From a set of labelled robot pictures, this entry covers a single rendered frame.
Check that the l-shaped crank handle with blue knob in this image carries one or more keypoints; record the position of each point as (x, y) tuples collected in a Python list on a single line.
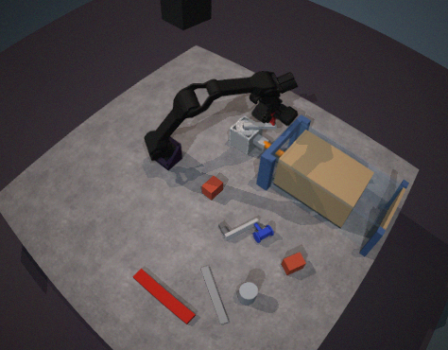
[(245, 227)]

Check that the red flat bar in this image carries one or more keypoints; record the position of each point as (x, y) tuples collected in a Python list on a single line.
[(161, 294)]

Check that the reddish-brown box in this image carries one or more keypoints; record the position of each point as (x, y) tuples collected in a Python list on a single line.
[(293, 263), (212, 188)]

